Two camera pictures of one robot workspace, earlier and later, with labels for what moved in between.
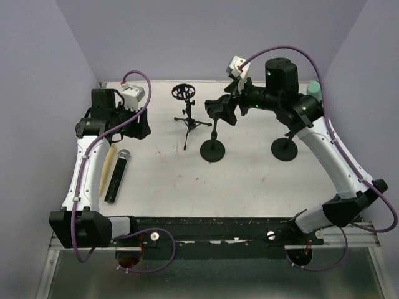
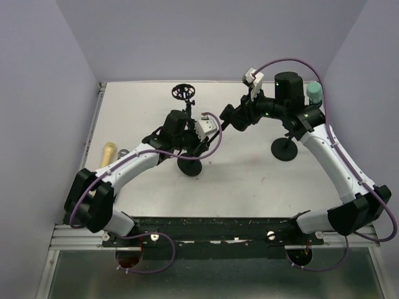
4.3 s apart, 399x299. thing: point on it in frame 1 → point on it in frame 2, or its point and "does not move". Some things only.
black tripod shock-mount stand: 185,92 does not move
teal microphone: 314,89 does not move
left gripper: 139,130 → 192,129
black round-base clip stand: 214,150 → 204,128
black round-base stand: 285,149 does not move
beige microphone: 106,167 does not move
